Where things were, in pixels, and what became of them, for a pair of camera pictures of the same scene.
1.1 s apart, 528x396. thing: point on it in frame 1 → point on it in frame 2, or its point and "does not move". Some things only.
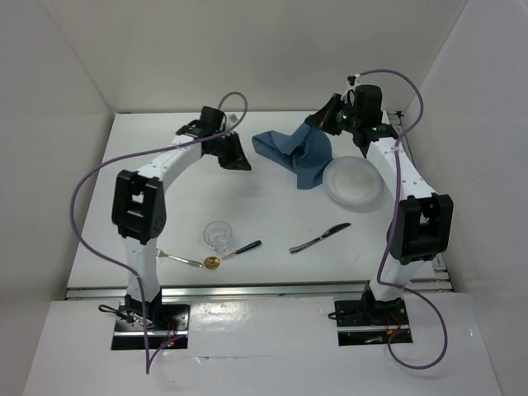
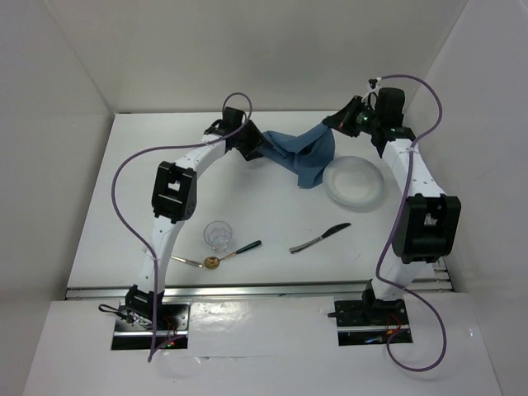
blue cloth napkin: [307, 153] does not move
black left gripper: [236, 159] → [255, 139]
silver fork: [160, 254] does not move
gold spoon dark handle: [214, 261] does not move
